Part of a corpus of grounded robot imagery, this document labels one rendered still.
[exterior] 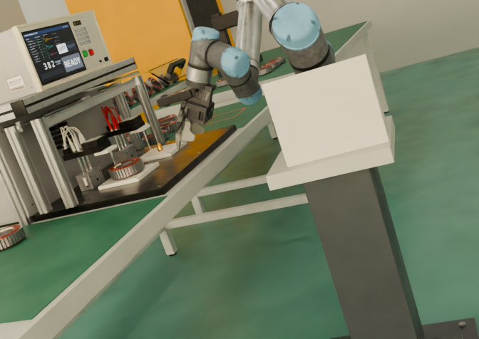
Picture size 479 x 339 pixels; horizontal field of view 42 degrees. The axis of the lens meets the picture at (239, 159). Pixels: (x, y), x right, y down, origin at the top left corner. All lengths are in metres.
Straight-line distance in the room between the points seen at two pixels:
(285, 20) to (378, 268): 0.70
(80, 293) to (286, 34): 0.80
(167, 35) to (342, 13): 2.24
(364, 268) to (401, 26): 5.48
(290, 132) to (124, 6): 4.39
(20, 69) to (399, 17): 5.47
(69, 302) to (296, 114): 0.70
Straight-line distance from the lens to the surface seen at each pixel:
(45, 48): 2.06
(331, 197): 1.65
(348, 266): 1.73
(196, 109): 1.80
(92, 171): 2.07
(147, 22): 5.76
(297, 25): 1.62
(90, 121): 2.35
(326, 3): 7.12
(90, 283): 1.36
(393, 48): 7.08
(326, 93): 1.54
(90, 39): 2.28
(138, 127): 2.21
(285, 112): 1.56
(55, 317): 1.27
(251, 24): 1.92
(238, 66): 1.68
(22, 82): 2.02
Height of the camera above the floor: 1.17
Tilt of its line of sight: 13 degrees down
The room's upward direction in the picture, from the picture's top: 18 degrees counter-clockwise
